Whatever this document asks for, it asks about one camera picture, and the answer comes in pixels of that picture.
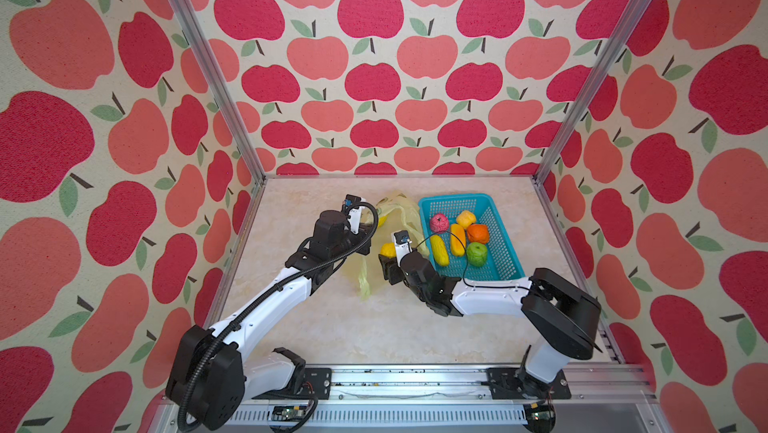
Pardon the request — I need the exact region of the yellow banana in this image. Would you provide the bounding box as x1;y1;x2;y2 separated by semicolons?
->
430;234;450;267

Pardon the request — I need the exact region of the yellow lemon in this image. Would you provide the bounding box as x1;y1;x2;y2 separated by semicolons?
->
379;242;397;258

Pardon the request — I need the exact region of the yellow mango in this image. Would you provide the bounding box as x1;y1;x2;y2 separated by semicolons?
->
450;223;467;257

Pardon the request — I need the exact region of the pink dragon fruit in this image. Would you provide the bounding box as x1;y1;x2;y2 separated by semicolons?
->
428;213;451;234

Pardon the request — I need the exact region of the green fruit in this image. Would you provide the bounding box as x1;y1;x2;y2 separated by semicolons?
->
466;242;489;268

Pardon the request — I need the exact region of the yellow translucent plastic bag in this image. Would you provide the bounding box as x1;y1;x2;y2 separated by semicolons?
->
340;191;425;301

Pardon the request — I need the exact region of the orange fruit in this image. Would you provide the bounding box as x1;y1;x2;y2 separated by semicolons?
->
466;223;490;244

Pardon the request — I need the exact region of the yellow bell pepper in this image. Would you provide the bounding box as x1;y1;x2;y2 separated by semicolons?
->
456;210;477;230

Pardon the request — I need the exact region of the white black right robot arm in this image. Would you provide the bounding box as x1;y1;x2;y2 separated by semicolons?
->
379;251;601;399

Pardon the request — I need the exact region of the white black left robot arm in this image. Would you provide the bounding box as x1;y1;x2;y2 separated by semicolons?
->
165;196;379;432

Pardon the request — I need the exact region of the teal plastic mesh basket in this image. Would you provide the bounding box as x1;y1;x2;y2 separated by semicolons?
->
418;193;524;281

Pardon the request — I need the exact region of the small circuit board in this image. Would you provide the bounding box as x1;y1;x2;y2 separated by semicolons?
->
270;405;306;423

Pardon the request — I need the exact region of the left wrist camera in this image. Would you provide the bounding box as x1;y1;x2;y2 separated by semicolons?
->
341;194;363;235

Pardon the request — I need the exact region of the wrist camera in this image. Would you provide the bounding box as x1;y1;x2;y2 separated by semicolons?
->
392;230;413;264
341;194;363;235

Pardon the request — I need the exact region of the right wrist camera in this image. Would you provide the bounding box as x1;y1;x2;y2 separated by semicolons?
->
392;230;413;264

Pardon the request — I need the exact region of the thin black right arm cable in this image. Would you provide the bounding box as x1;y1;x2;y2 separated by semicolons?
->
413;230;604;353

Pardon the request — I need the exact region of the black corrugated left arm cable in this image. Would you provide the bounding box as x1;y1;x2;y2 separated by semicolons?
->
177;200;380;433

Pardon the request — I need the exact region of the front aluminium frame rail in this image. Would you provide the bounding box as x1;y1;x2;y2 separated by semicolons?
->
146;363;667;433

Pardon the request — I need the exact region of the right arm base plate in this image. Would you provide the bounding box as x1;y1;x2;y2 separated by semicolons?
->
486;367;572;401

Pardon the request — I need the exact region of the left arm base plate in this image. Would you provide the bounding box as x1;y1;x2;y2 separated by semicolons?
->
252;367;333;400

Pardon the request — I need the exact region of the left rear aluminium corner post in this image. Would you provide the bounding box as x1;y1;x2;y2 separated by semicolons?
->
168;0;266;188

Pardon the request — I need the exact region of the aluminium corner post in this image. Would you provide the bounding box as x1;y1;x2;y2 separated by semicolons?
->
168;0;266;188
533;0;652;187

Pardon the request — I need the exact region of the right rear aluminium corner post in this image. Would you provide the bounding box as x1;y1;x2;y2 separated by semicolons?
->
533;0;652;187

